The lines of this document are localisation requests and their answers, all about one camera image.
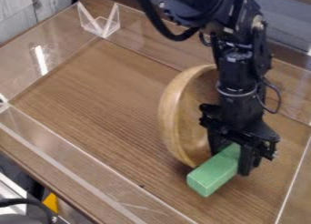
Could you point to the green rectangular block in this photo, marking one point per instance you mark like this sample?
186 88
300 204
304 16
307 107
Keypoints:
212 174

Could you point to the clear acrylic tray wall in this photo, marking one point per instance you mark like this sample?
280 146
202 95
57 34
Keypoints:
92 187

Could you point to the brown wooden bowl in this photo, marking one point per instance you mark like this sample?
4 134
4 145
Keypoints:
184 137

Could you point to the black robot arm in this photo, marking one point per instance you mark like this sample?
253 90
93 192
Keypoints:
234 25

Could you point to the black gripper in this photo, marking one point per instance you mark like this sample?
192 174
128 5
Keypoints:
234 121

